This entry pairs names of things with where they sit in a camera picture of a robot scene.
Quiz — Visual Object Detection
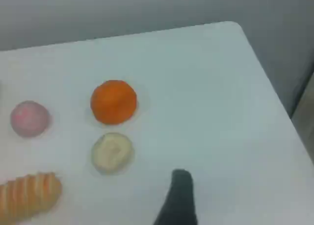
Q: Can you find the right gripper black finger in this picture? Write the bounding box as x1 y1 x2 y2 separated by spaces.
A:
152 169 198 225

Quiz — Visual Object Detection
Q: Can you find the pink peach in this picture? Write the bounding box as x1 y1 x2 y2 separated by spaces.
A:
10 100 51 138

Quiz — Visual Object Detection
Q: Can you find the white round bun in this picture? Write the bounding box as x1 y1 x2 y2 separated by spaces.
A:
91 132 135 175

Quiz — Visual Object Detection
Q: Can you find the orange tangerine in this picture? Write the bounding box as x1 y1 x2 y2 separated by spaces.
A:
90 79 137 125

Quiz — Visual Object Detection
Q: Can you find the orange striped bread loaf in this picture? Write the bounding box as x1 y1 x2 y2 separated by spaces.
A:
0 171 62 225

